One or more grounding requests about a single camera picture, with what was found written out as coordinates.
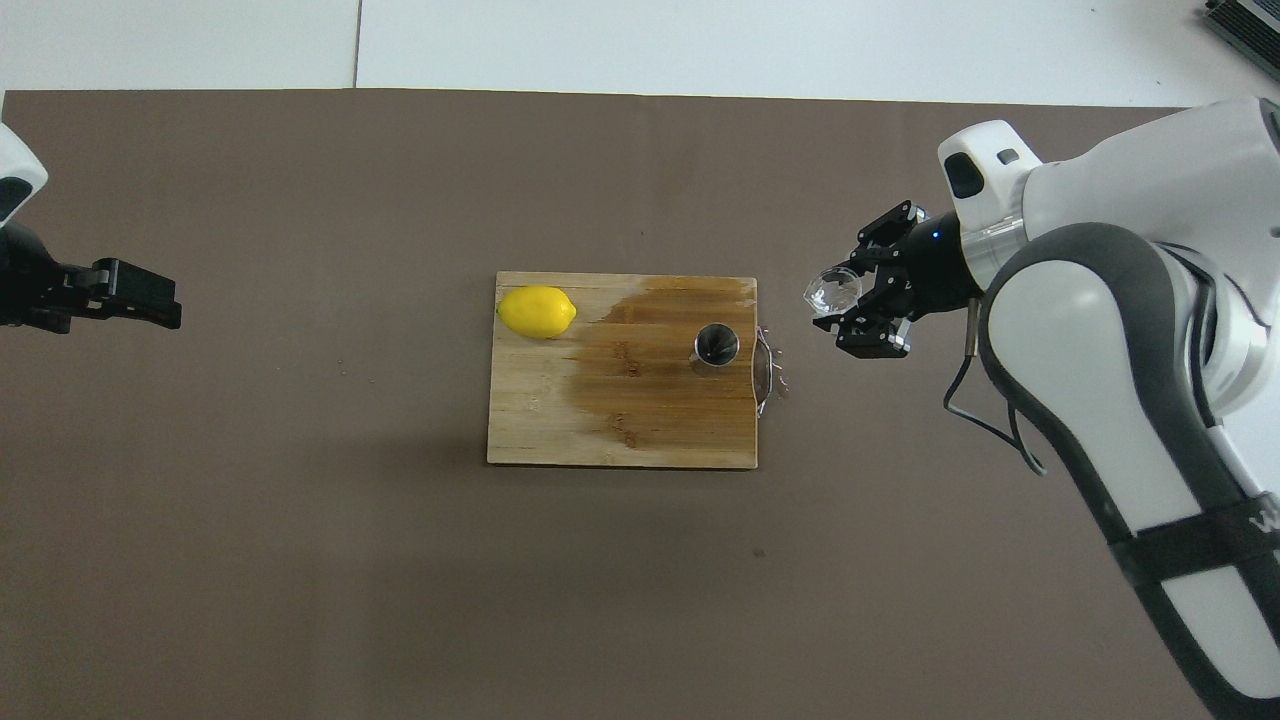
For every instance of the steel double jigger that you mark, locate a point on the steel double jigger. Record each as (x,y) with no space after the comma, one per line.
(717,345)

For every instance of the brown paper table mat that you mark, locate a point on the brown paper table mat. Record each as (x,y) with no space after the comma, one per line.
(400,600)

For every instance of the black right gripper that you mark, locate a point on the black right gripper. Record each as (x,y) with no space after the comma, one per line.
(935,270)

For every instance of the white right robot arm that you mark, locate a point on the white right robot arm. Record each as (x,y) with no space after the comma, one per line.
(1100,400)

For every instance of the black ribbed metal device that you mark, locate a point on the black ribbed metal device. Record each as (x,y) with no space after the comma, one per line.
(1250,25)

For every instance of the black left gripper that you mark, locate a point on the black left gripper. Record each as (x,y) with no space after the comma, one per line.
(22,285)

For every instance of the small clear glass cup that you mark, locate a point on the small clear glass cup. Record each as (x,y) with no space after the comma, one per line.
(830,290)

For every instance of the wooden cutting board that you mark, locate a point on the wooden cutting board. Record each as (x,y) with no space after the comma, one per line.
(530,420)

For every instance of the yellow lemon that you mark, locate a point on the yellow lemon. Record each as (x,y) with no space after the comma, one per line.
(537,311)

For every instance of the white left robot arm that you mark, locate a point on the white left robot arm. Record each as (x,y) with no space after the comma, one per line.
(15,165)

